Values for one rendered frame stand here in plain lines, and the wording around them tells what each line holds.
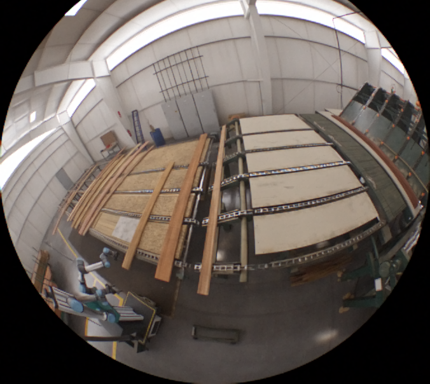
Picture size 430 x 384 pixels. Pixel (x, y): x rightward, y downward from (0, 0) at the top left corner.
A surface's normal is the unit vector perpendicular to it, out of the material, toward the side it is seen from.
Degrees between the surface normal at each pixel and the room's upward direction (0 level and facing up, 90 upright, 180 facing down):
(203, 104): 90
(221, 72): 91
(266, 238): 0
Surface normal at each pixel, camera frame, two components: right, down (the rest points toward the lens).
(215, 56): -0.15, 0.62
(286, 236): -0.22, -0.76
